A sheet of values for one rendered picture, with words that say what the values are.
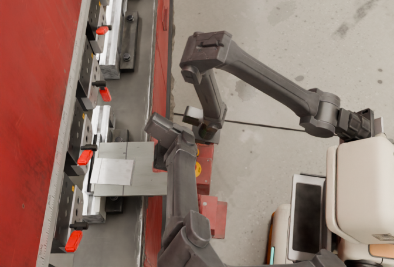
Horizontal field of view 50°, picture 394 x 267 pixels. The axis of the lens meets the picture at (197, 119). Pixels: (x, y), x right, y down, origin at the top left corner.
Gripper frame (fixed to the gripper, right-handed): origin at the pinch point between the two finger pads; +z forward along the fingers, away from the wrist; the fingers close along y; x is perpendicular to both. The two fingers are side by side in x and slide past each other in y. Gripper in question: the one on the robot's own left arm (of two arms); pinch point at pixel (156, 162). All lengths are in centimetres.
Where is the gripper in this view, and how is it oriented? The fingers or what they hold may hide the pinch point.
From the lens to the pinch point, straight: 126.8
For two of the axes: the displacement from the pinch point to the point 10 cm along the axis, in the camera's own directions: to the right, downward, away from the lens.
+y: -0.2, 8.7, -5.0
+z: -4.6, 4.3, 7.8
